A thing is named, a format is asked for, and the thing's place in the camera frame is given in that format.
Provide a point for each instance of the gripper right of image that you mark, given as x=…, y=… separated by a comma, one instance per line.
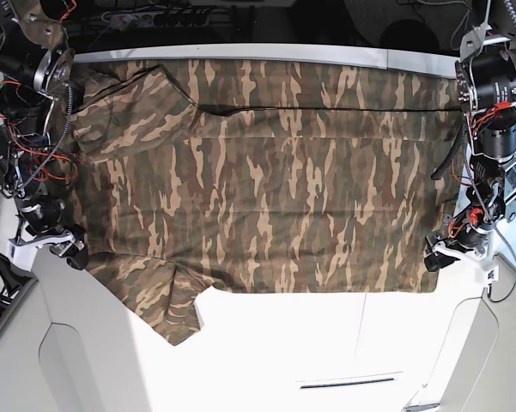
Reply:
x=464, y=232

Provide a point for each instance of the gripper left of image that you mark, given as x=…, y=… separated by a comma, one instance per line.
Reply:
x=40, y=221

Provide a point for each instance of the camouflage T-shirt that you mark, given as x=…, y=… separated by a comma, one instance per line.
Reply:
x=257, y=177

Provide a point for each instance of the black power strip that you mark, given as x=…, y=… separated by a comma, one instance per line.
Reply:
x=153, y=19

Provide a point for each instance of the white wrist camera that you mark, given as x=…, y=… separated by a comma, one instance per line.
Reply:
x=21, y=254
x=487, y=272

